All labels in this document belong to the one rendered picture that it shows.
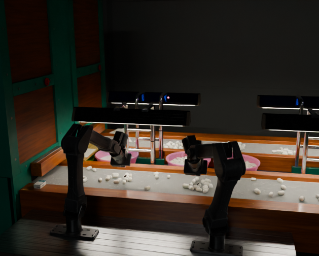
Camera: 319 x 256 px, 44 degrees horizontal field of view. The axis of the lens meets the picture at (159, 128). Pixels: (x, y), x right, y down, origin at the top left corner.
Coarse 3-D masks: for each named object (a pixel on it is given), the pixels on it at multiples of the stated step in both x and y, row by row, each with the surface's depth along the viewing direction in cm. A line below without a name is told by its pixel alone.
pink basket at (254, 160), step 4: (232, 156) 238; (244, 156) 236; (248, 156) 235; (252, 156) 233; (244, 160) 236; (248, 160) 235; (252, 160) 232; (256, 160) 229; (256, 164) 228; (248, 168) 214; (252, 168) 215; (256, 168) 218
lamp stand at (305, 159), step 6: (306, 114) 200; (312, 114) 184; (306, 132) 201; (306, 138) 202; (312, 138) 202; (318, 138) 201; (306, 144) 203; (306, 150) 204; (306, 156) 205; (306, 162) 206
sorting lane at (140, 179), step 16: (48, 176) 211; (64, 176) 211; (96, 176) 211; (144, 176) 210; (160, 176) 210; (176, 176) 210; (192, 176) 210; (208, 176) 210; (160, 192) 190; (176, 192) 190; (192, 192) 190; (208, 192) 190; (240, 192) 190; (288, 192) 189; (304, 192) 189
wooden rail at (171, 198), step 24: (24, 192) 187; (48, 192) 185; (96, 192) 184; (120, 192) 184; (144, 192) 184; (120, 216) 180; (144, 216) 177; (168, 216) 175; (192, 216) 173; (240, 216) 168; (264, 216) 166; (288, 216) 164; (312, 216) 162; (312, 240) 165
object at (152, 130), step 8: (120, 104) 208; (152, 104) 211; (128, 128) 220; (136, 128) 220; (152, 128) 217; (152, 136) 218; (128, 144) 223; (152, 144) 219; (128, 152) 224; (152, 152) 221; (152, 160) 222
